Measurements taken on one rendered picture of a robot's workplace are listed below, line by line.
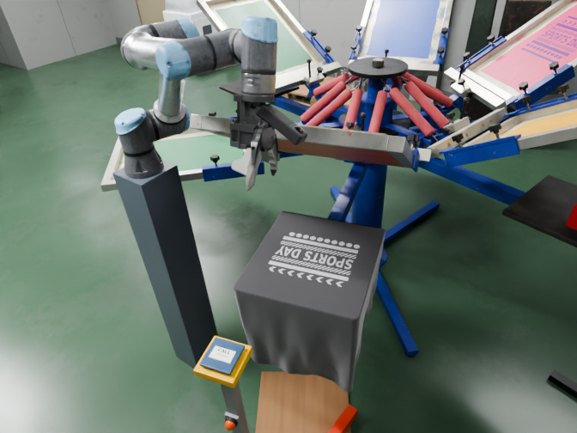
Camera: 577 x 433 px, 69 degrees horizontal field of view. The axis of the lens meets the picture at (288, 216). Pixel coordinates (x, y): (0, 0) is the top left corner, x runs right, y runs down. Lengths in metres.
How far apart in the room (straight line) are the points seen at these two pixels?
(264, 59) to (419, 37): 2.35
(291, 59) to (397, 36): 0.76
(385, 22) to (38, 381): 3.12
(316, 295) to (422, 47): 2.11
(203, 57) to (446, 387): 2.00
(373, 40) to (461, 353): 2.09
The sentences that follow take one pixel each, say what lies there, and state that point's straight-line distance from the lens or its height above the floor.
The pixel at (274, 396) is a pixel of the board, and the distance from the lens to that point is 2.31.
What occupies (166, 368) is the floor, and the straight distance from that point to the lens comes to 2.54.
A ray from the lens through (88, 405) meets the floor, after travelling 2.58.
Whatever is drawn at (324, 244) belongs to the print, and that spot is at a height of 0.95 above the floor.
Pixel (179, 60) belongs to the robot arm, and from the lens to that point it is 0.95.
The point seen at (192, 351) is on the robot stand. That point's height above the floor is 0.18.
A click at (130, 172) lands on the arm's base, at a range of 1.72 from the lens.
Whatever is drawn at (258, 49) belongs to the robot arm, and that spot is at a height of 1.78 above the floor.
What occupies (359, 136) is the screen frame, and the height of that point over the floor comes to 1.55.
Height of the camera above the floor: 2.01
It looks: 36 degrees down
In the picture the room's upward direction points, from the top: 4 degrees counter-clockwise
